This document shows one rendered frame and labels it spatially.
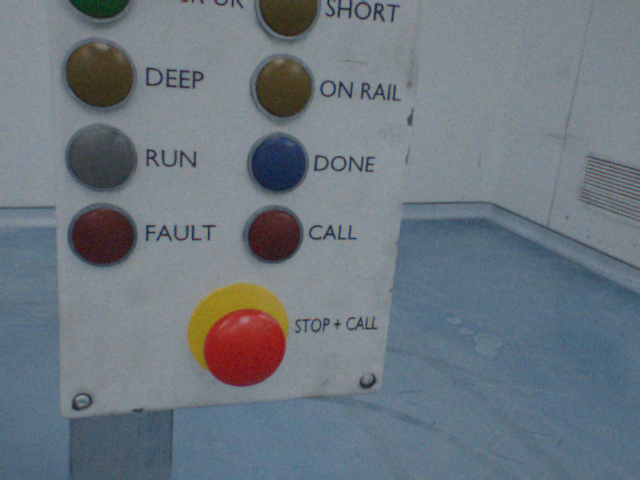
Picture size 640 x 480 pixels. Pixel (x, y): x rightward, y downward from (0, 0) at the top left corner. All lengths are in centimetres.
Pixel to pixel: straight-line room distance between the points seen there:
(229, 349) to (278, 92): 12
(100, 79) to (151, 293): 10
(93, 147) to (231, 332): 10
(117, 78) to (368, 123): 12
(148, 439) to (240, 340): 14
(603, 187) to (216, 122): 375
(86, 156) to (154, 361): 11
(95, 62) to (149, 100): 3
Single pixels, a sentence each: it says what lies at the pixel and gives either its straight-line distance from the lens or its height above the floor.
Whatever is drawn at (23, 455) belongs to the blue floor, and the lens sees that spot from 209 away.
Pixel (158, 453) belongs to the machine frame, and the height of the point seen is 88.
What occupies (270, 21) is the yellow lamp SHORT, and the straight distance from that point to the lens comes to 32.
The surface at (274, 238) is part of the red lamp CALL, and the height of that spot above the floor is 105.
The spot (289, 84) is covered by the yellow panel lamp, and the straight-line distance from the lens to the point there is 33.
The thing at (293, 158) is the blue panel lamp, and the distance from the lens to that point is 33.
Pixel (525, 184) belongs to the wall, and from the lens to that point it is 454.
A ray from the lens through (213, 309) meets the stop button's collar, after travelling 35.
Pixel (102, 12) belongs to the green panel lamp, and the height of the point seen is 114.
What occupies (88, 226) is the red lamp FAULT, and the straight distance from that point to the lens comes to 33.
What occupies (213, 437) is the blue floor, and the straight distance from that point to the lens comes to 209.
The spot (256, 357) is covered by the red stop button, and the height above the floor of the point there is 99.
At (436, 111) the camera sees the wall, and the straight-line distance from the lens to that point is 448.
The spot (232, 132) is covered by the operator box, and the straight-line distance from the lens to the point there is 33.
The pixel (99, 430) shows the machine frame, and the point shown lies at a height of 90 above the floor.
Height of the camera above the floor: 115
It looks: 17 degrees down
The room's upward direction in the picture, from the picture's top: 5 degrees clockwise
